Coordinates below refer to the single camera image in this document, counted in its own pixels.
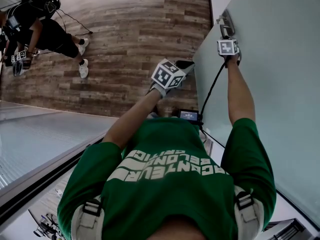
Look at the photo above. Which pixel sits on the black tripod stand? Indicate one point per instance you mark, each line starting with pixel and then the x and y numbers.
pixel 47 227

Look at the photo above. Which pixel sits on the grey wrist band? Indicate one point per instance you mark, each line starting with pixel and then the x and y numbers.
pixel 160 91

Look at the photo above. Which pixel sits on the person's right shoe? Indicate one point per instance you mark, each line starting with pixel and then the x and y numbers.
pixel 172 111

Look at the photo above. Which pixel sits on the person's left forearm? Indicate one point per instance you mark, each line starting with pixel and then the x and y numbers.
pixel 132 119

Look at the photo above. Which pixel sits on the frosted glass door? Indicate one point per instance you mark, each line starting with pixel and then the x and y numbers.
pixel 275 96

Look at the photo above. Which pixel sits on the person's right forearm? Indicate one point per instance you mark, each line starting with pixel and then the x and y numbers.
pixel 241 91

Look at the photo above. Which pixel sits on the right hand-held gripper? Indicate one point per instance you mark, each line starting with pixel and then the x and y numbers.
pixel 227 47

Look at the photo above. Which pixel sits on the person's left leg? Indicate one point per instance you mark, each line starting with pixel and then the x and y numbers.
pixel 153 111

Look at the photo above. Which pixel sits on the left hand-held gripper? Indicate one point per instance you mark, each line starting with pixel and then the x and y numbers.
pixel 166 74

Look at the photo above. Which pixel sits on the black screen device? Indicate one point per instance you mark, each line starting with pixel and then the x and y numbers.
pixel 188 115

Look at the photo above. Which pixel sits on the glass partition with blinds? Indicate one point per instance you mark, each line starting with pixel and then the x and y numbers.
pixel 37 139

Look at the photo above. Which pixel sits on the green printed t-shirt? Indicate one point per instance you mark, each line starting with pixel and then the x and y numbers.
pixel 170 184

